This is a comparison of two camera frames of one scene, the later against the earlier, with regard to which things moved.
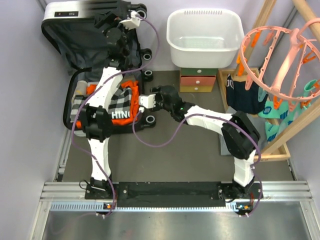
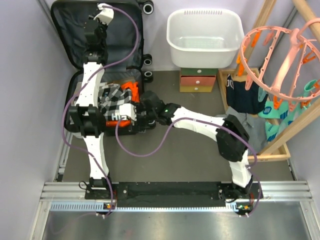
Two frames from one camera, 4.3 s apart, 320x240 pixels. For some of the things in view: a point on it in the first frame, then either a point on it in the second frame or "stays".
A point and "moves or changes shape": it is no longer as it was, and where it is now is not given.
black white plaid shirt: (119, 104) stays
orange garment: (134, 98) stays
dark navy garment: (242, 100) stays
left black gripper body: (112, 21) to (102, 27)
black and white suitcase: (80, 48) moves or changes shape
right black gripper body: (160, 104) to (144, 117)
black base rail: (168, 194) stays
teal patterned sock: (283, 110) stays
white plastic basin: (204, 38) stays
